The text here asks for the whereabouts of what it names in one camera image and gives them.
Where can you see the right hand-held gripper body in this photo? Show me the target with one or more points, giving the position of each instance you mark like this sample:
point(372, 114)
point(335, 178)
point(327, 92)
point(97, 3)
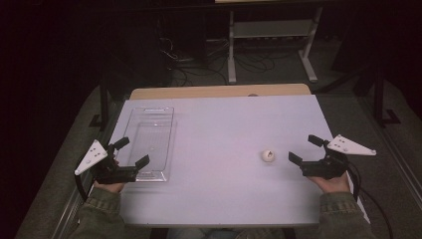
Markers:
point(326, 167)

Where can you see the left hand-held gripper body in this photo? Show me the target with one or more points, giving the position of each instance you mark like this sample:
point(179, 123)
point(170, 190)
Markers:
point(109, 172)

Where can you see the small white ball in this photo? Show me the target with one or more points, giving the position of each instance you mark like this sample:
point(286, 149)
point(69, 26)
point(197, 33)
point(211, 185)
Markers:
point(266, 157)

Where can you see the clear plastic container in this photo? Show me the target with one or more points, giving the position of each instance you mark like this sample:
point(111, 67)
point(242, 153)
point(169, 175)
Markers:
point(156, 126)

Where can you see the person's left hand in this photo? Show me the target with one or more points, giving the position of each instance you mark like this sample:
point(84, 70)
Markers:
point(111, 187)

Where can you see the person's right hand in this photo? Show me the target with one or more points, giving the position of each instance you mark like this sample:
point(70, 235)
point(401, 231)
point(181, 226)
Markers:
point(335, 185)

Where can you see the black metal stand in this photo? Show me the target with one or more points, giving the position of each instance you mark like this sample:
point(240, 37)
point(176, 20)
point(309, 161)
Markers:
point(104, 106)
point(379, 99)

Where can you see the grey metal rail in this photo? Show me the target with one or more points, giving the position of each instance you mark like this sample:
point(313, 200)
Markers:
point(68, 215)
point(408, 172)

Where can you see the white metal desk frame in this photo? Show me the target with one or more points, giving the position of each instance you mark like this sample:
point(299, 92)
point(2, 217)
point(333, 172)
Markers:
point(272, 29)

